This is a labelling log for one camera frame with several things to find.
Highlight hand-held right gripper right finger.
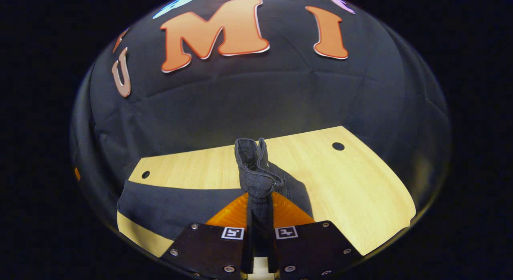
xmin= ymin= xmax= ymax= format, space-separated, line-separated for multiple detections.
xmin=268 ymin=192 xmax=363 ymax=280

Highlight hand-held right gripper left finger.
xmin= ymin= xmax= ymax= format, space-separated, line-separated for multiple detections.
xmin=160 ymin=193 xmax=254 ymax=280

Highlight dark jeans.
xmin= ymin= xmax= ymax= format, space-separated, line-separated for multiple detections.
xmin=116 ymin=138 xmax=314 ymax=258

